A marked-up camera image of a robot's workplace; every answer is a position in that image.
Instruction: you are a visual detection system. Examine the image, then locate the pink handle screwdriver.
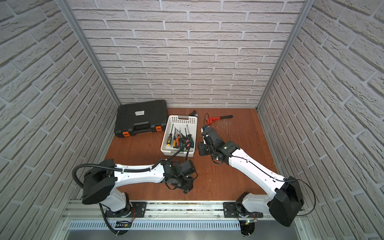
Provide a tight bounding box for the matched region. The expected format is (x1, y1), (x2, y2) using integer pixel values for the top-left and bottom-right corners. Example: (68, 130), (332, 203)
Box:
(185, 128), (191, 148)

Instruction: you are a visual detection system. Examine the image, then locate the yellow handle screwdriver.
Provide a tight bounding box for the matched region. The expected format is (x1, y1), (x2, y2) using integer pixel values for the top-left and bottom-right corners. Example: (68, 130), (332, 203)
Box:
(173, 130), (179, 149)

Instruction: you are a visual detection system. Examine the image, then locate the black yellow dotted screwdriver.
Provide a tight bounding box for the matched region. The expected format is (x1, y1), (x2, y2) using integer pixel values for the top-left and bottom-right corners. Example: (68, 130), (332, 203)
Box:
(167, 125), (174, 146)

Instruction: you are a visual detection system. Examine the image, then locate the long orange screwdriver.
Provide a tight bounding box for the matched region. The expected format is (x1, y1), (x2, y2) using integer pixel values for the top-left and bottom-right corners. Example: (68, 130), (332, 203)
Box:
(175, 129), (181, 149)

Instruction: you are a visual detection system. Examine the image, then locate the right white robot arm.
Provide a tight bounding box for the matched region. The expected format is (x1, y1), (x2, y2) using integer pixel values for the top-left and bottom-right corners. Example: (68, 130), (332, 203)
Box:
(198, 125), (305, 227)

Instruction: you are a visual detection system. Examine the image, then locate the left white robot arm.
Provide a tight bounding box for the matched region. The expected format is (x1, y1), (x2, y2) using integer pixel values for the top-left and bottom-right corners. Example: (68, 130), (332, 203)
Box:
(72, 151), (198, 213)

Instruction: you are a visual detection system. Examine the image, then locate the white perforated plastic bin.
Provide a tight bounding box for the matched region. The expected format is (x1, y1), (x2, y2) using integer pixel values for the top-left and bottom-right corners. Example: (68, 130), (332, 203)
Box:
(161, 115), (198, 158)

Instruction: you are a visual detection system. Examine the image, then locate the small dark metal object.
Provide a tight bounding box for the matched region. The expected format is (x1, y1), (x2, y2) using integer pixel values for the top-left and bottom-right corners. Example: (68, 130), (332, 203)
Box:
(189, 110), (199, 118)

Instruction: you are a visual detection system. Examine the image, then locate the black plastic tool case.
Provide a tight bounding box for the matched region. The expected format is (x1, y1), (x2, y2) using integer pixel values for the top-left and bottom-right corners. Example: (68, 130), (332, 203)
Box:
(114, 100), (169, 138)

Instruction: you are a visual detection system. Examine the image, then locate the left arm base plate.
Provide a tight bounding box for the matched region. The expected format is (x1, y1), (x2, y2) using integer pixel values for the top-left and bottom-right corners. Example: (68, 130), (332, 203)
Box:
(105, 202), (147, 218)

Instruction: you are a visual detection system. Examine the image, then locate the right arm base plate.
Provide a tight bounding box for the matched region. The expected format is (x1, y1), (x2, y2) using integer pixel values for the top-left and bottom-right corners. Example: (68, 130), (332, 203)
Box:
(223, 202), (264, 219)

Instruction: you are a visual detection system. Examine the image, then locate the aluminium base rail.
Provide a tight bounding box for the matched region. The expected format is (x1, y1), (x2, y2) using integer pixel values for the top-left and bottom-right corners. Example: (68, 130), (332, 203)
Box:
(68, 199), (308, 223)

